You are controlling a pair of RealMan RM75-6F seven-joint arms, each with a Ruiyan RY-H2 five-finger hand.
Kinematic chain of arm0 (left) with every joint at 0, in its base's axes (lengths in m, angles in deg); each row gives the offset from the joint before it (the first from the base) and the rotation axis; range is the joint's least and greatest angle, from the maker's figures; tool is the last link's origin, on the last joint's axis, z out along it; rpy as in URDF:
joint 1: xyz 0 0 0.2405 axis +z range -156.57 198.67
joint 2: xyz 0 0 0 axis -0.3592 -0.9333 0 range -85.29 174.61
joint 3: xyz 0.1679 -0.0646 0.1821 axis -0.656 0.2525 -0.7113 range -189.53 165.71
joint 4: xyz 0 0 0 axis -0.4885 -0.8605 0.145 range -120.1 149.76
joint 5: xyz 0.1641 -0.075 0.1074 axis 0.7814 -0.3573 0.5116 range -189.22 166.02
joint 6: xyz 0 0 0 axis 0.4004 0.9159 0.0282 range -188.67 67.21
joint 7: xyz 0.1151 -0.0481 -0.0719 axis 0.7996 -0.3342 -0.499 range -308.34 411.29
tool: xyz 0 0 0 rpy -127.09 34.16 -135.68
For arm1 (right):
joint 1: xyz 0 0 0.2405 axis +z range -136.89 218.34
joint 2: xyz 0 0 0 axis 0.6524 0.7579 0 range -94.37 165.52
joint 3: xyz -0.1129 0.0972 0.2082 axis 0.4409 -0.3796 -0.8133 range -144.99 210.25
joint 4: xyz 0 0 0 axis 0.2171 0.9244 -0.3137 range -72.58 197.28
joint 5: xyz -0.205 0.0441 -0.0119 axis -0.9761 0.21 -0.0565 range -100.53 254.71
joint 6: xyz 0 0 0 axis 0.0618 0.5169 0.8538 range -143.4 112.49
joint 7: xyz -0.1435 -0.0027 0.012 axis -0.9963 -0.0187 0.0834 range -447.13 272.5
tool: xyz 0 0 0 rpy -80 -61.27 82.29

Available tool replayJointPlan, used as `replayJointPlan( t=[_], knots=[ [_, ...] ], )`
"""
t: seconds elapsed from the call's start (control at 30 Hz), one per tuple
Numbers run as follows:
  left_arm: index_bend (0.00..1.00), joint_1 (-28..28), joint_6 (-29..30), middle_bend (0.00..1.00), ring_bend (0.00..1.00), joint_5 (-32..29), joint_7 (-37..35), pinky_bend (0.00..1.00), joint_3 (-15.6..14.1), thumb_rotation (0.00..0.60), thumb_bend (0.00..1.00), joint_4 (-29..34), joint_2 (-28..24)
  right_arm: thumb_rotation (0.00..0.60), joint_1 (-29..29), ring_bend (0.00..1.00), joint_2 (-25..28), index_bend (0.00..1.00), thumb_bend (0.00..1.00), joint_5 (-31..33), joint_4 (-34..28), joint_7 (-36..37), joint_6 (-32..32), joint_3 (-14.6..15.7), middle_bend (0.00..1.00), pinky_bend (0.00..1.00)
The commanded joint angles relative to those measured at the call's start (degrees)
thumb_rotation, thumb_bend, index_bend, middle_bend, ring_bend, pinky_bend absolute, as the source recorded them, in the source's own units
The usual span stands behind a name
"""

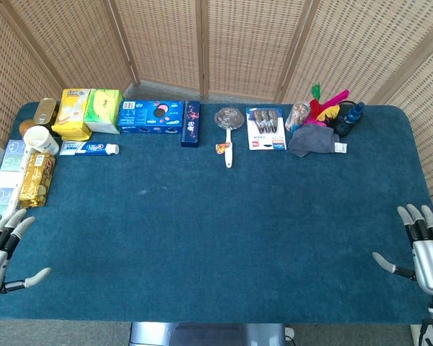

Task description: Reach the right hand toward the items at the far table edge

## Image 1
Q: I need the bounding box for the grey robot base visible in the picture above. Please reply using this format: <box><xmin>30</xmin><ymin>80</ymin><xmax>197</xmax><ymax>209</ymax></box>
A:
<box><xmin>129</xmin><ymin>321</ymin><xmax>287</xmax><ymax>346</ymax></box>

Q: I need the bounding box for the steel scrubber with handle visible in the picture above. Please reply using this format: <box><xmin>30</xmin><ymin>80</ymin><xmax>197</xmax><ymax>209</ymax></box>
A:
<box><xmin>214</xmin><ymin>107</ymin><xmax>245</xmax><ymax>169</ymax></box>

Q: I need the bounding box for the gold biscuit package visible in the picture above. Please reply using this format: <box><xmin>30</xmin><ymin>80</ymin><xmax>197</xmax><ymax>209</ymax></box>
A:
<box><xmin>19</xmin><ymin>152</ymin><xmax>56</xmax><ymax>209</ymax></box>

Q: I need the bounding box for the blue capped black bottle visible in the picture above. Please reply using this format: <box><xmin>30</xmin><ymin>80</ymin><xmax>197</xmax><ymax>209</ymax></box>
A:
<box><xmin>328</xmin><ymin>101</ymin><xmax>366</xmax><ymax>138</ymax></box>

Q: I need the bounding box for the blue table mat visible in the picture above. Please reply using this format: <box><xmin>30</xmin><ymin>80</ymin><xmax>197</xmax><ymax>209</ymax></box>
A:
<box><xmin>0</xmin><ymin>101</ymin><xmax>433</xmax><ymax>324</ymax></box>

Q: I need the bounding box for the green tissue box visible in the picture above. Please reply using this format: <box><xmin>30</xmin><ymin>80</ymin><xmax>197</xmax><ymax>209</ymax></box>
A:
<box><xmin>84</xmin><ymin>88</ymin><xmax>123</xmax><ymax>135</ymax></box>

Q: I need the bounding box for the grey cloth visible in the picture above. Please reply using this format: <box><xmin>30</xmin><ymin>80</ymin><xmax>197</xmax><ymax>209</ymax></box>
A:
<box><xmin>287</xmin><ymin>124</ymin><xmax>348</xmax><ymax>159</ymax></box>

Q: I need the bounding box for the dark blue slim box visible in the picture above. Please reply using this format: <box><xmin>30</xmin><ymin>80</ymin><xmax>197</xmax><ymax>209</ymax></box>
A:
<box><xmin>180</xmin><ymin>100</ymin><xmax>201</xmax><ymax>148</ymax></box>

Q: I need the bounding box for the woven folding screen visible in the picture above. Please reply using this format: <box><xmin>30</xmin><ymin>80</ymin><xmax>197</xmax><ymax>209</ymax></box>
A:
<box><xmin>0</xmin><ymin>0</ymin><xmax>433</xmax><ymax>213</ymax></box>

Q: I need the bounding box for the brown round lid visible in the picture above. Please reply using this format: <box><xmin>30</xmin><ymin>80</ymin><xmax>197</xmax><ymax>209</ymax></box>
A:
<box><xmin>19</xmin><ymin>120</ymin><xmax>37</xmax><ymax>137</ymax></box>

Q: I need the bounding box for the white paper cup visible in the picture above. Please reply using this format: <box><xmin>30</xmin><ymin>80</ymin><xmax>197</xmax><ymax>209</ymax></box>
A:
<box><xmin>22</xmin><ymin>125</ymin><xmax>61</xmax><ymax>156</ymax></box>

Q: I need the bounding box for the gold tin can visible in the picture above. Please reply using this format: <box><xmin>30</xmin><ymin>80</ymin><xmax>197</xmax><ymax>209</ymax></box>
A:
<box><xmin>34</xmin><ymin>97</ymin><xmax>58</xmax><ymax>128</ymax></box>

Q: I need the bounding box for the pale blue tissue pack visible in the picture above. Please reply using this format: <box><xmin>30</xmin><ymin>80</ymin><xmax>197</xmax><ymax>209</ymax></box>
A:
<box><xmin>0</xmin><ymin>139</ymin><xmax>32</xmax><ymax>224</ymax></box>

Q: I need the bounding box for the toothpaste tube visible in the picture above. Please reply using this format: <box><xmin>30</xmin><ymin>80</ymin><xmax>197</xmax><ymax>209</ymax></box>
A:
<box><xmin>59</xmin><ymin>141</ymin><xmax>121</xmax><ymax>156</ymax></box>

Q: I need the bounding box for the colourful feather shuttlecock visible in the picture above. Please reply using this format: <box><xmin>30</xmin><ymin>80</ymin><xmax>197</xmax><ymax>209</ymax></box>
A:
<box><xmin>302</xmin><ymin>81</ymin><xmax>350</xmax><ymax>128</ymax></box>

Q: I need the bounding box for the blue cookie box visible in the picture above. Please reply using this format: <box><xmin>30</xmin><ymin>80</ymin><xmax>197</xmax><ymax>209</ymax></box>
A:
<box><xmin>118</xmin><ymin>99</ymin><xmax>185</xmax><ymax>135</ymax></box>

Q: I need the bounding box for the yellow snack package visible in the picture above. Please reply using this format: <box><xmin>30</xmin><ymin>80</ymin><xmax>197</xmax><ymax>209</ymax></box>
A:
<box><xmin>51</xmin><ymin>88</ymin><xmax>92</xmax><ymax>141</ymax></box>

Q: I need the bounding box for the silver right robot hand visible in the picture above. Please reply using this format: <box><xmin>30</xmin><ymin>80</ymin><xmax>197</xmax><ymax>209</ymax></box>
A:
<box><xmin>372</xmin><ymin>203</ymin><xmax>433</xmax><ymax>298</ymax></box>

